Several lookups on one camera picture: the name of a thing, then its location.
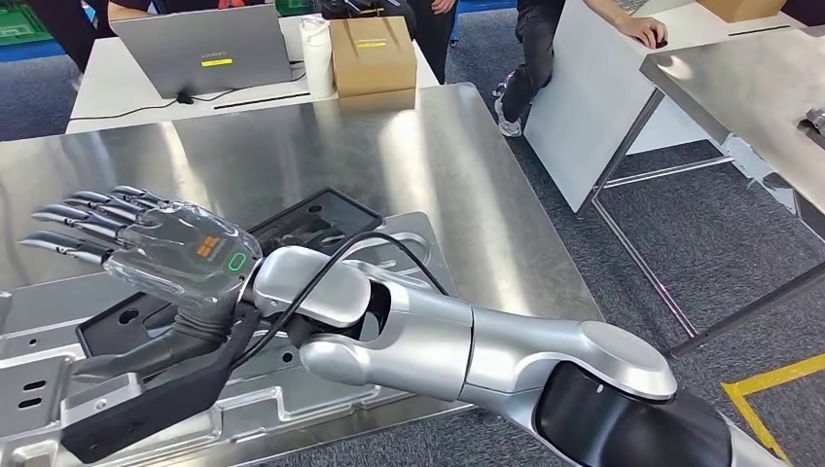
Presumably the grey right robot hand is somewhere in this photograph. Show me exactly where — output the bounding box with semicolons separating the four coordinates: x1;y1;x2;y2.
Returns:
18;185;264;382

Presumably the large black plastic panel part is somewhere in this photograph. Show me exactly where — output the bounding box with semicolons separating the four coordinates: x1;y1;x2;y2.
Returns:
76;187;384;359

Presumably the blue metal shelf rack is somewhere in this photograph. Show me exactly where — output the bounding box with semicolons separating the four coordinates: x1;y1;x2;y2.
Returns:
0;0;98;64

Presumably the stainless steel workbench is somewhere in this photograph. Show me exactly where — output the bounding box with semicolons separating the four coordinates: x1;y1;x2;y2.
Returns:
0;82;607;467

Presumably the stamped silver metal panel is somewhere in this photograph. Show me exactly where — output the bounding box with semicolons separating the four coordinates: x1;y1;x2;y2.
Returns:
0;211;459;467

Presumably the thin black strip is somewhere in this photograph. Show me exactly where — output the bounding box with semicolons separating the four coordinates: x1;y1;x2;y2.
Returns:
212;91;312;111
727;24;793;37

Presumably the white desk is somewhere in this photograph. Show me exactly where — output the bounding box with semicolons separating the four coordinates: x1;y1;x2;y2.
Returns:
628;0;810;156
66;13;441;135

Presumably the grey laptop with yellow sticker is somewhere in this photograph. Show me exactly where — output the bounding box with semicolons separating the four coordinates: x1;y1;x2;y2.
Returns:
110;5;295;100

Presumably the white bottle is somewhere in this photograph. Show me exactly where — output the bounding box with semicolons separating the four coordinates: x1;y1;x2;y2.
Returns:
299;16;337;101

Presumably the brown cardboard box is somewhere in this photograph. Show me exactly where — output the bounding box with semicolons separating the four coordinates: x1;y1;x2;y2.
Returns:
696;0;789;24
328;16;418;99

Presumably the green plastic crate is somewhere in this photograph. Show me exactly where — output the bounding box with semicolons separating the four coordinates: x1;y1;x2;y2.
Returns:
0;3;54;47

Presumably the white board panel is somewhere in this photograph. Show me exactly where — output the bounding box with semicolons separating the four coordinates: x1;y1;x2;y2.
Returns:
522;0;665;214

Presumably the person's hand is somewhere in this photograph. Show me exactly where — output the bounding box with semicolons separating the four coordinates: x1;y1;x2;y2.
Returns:
615;14;669;50

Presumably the steel table with thin legs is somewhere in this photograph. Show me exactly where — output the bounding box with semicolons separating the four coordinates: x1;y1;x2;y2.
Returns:
592;24;825;359

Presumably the yellow floor tape rectangle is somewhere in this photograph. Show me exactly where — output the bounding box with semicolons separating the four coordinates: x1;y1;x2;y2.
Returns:
720;352;825;465

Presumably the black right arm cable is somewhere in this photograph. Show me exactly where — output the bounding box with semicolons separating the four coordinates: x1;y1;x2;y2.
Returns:
229;231;452;372

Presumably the black laptop power cable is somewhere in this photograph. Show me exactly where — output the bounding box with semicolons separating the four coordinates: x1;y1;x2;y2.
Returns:
67;60;307;124

